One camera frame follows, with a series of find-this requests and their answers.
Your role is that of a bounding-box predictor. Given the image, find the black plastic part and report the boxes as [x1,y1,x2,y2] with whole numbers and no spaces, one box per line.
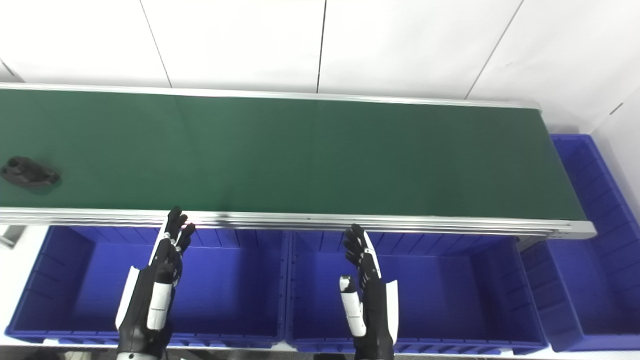
[0,156,62,189]

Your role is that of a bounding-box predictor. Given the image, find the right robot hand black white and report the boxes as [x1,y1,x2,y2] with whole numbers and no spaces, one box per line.
[339,223,400,360]

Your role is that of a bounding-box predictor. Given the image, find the blue plastic bin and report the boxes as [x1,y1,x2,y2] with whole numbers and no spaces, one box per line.
[5,225,291,350]
[285,230,550,356]
[520,133,640,353]

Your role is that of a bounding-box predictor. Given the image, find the aluminium conveyor support leg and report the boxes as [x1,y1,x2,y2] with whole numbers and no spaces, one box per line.
[0,225,27,250]

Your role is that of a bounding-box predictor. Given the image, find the green conveyor belt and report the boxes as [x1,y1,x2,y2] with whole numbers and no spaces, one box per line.
[0,89,587,221]
[0,82,597,240]

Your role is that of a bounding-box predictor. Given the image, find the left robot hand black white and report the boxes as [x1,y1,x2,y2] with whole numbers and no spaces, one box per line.
[116,206,197,360]

